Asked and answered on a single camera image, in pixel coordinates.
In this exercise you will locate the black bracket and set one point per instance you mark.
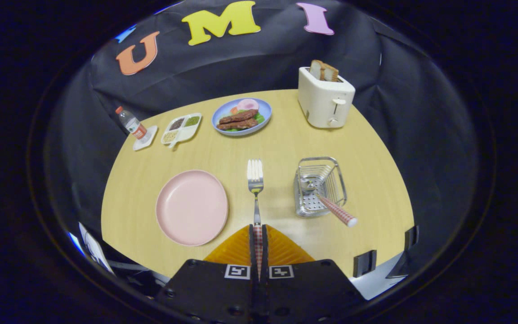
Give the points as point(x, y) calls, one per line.
point(364, 264)
point(411, 237)

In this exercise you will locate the clear plastic bottle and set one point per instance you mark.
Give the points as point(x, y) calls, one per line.
point(131, 122)

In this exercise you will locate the pink plate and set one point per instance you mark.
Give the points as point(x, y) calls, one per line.
point(191, 208)

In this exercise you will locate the white toaster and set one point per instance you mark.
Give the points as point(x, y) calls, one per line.
point(322, 103)

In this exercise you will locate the toast bread slice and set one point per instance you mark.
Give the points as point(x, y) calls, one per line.
point(330, 73)
point(316, 69)

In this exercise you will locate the white divided dish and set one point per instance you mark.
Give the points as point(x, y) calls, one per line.
point(182, 132)

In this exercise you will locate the white board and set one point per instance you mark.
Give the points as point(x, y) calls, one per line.
point(378, 283)

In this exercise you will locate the white paper sheet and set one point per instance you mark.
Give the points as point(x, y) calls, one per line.
point(95, 249)

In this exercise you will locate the pink ham slice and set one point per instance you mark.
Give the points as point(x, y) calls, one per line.
point(247, 104)

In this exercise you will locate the blue lit screen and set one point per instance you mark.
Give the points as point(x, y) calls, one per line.
point(75, 243)

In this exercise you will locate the brown meat strip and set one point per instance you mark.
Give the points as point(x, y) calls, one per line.
point(238, 116)
point(237, 124)

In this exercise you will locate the white square coaster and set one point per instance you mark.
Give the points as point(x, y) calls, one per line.
point(149, 137)

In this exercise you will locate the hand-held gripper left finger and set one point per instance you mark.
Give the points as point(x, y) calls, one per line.
point(251, 247)

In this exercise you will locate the blue plate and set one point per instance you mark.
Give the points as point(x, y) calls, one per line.
point(265, 108)

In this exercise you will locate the green lettuce leaf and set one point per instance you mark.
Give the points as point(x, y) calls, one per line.
point(260, 118)

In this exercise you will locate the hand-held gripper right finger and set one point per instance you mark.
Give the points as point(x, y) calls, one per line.
point(265, 247)

